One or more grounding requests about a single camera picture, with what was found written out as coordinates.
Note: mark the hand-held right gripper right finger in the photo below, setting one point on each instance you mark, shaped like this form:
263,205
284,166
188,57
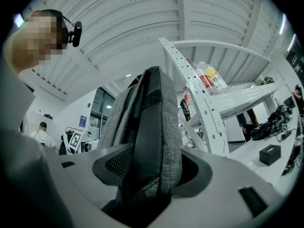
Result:
225,198

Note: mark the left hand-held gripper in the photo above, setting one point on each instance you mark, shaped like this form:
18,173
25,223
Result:
75,140

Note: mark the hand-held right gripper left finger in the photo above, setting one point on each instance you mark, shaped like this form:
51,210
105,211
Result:
95,174

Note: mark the dark grey backpack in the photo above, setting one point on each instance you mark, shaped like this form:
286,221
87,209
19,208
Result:
152,127

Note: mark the black tissue box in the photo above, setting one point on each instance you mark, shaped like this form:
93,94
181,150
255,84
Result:
270,154

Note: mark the person's light grey shirt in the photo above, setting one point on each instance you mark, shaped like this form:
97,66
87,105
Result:
14,108

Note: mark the pile of black equipment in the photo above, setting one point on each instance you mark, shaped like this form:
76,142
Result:
275,122

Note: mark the white metal shelf unit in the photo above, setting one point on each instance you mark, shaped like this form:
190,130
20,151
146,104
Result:
202,98

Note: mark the clear bottle red label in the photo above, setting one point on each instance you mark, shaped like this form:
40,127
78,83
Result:
202,79
188,101

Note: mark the person's head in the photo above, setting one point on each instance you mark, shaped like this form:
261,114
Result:
35,39

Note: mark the clear bottle yellow label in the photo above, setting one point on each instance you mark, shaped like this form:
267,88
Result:
215,78

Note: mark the dark green bundle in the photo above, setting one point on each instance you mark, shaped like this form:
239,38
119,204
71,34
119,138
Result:
267,80

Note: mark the blue wall poster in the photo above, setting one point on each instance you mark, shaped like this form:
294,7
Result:
82,121

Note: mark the black head-worn camera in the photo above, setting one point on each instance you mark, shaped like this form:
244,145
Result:
76,33

